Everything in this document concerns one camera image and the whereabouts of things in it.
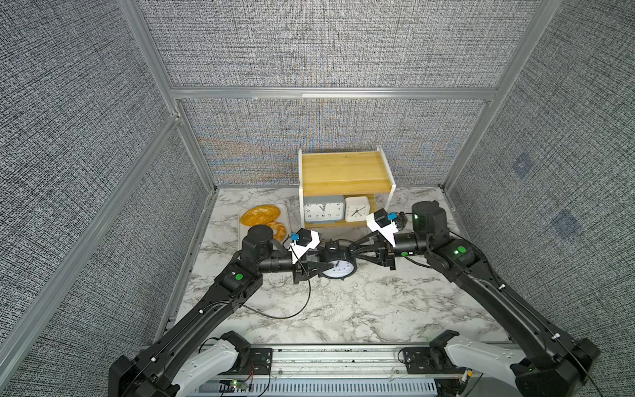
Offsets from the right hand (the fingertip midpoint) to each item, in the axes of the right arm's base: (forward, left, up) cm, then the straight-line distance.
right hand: (355, 244), depth 62 cm
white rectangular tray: (+32, +24, -33) cm, 52 cm away
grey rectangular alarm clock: (+20, +9, -11) cm, 25 cm away
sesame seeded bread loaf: (+30, +33, -28) cm, 53 cm away
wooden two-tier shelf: (+19, +3, -1) cm, 20 cm away
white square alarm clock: (+20, -4, -11) cm, 24 cm away
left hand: (-2, +6, -3) cm, 7 cm away
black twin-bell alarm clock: (-2, +5, 0) cm, 5 cm away
